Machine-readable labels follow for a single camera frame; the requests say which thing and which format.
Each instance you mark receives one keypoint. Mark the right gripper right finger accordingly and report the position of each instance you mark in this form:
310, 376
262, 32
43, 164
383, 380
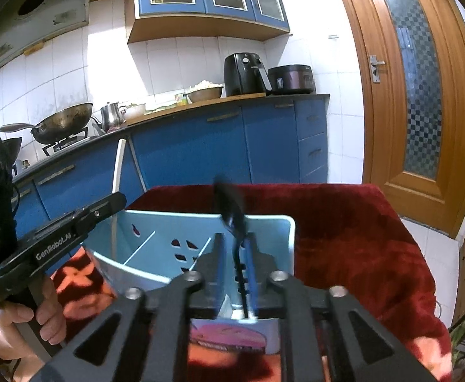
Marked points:
325, 335

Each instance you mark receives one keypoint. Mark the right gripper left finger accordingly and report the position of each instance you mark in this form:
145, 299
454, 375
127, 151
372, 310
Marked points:
143, 336

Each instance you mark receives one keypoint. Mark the black plastic spoon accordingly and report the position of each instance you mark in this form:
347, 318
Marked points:
229, 203

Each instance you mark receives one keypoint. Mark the white plastic chopstick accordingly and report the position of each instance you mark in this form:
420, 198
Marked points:
116, 180

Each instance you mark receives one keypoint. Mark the person's left hand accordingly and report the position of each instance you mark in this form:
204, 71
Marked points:
48, 314

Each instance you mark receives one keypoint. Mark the light blue utensil box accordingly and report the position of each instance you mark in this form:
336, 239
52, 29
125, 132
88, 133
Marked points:
147, 249

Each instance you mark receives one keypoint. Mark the black wok at left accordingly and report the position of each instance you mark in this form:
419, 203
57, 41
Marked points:
11, 148

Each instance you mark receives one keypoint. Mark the steel wok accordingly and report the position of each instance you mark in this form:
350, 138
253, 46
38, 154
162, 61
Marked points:
57, 127

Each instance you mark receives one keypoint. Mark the steel kettle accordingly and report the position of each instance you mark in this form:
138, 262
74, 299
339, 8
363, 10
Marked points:
111, 118

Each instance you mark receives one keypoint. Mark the small white bowl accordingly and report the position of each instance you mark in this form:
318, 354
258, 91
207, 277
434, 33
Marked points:
132, 111

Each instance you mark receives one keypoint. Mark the blue base cabinets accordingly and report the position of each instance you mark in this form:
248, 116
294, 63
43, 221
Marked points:
264, 140

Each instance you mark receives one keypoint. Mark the bowl of food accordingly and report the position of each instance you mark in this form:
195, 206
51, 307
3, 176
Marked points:
204, 91

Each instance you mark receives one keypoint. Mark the dark rice cooker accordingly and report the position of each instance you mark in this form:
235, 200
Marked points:
291, 79

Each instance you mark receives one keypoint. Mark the range hood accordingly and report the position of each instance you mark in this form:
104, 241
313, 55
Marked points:
25, 23

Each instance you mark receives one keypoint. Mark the black air fryer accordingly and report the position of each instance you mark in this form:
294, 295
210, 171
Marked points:
245, 73

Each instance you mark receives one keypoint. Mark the wooden door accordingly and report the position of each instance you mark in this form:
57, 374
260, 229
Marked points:
411, 55

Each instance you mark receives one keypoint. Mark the blue wall cabinet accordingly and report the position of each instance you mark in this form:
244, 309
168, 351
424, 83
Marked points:
246, 19

